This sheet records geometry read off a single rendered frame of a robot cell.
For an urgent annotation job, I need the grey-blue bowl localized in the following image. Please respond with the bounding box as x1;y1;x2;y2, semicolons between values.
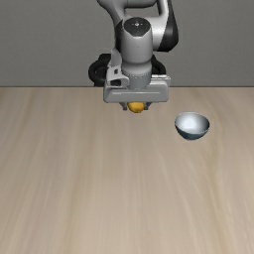
174;111;210;141

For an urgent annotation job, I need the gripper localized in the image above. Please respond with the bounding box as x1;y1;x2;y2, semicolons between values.
102;49;172;111

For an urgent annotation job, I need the yellow mango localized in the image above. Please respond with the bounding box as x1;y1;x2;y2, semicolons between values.
127;101;146;114

